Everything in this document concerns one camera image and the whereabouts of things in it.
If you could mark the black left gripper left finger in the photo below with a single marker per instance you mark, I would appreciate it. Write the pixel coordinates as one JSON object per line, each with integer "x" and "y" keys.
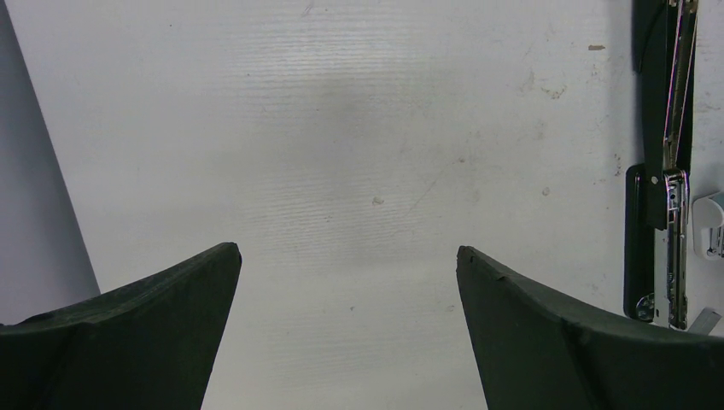
{"x": 150, "y": 344}

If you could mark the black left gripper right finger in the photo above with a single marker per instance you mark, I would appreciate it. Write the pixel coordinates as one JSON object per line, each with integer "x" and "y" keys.
{"x": 538, "y": 348}

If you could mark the grey staple strip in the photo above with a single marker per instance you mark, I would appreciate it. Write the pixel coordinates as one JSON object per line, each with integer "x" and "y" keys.
{"x": 705, "y": 322}

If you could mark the black stapler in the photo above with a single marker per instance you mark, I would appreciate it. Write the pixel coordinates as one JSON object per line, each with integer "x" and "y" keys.
{"x": 658, "y": 198}

